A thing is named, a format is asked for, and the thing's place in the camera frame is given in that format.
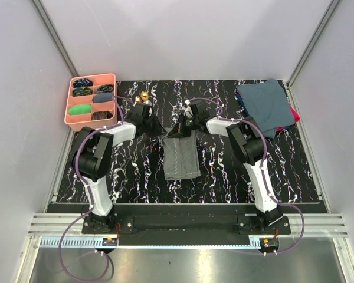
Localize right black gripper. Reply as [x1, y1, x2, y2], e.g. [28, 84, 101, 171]
[168, 113, 199, 139]

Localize grey stitched cloth napkin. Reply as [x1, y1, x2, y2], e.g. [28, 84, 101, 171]
[162, 131, 201, 181]

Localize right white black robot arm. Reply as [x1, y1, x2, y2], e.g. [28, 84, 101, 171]
[168, 98, 283, 234]

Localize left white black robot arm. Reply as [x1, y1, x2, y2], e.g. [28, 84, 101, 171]
[70, 101, 166, 233]

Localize brown patterned roll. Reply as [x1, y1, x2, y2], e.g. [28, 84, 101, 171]
[92, 111, 113, 120]

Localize grey rolled cloth in tray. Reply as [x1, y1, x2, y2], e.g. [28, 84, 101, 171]
[92, 93, 114, 103]

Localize teal patterned roll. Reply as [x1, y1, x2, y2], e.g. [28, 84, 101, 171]
[96, 84, 114, 93]

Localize pink compartment organizer tray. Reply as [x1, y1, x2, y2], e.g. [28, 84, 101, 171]
[64, 73, 117, 132]

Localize green rolled cloth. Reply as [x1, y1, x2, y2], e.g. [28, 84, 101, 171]
[68, 104, 92, 116]

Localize yellow blue patterned roll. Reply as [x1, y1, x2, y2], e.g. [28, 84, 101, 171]
[72, 86, 93, 97]

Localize blue patterned roll top left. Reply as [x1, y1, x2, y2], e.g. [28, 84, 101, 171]
[72, 78, 94, 88]

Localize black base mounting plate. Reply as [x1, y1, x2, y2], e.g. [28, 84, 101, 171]
[82, 204, 291, 242]

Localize blue grey folded cloth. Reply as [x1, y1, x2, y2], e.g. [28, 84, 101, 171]
[236, 79, 295, 139]

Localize magenta folded cloth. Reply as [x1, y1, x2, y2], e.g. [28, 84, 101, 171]
[276, 106, 300, 132]

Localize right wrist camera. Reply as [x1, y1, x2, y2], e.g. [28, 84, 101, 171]
[183, 100, 193, 119]

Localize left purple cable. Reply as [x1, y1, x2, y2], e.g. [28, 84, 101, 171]
[58, 94, 142, 282]

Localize white slotted cable duct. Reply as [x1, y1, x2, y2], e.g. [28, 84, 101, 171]
[41, 236, 260, 249]

